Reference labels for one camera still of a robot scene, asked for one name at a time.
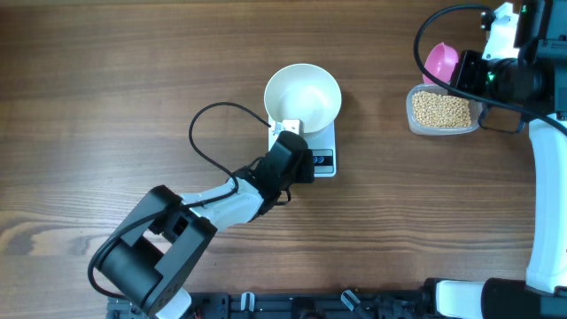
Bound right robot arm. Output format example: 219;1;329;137
413;1;566;318

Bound white digital kitchen scale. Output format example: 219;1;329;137
267;119;338;179

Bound black left camera cable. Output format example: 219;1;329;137
188;101;272;196

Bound soybeans in container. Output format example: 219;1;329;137
412;91;472;128

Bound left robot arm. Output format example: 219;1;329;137
88;131;315;318

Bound clear plastic container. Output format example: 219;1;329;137
406;84;483;136

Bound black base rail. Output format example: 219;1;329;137
105;290;431;319

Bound white bowl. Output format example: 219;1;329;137
263;63;342;134

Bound pink plastic measuring scoop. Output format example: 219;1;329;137
424;43;459;83

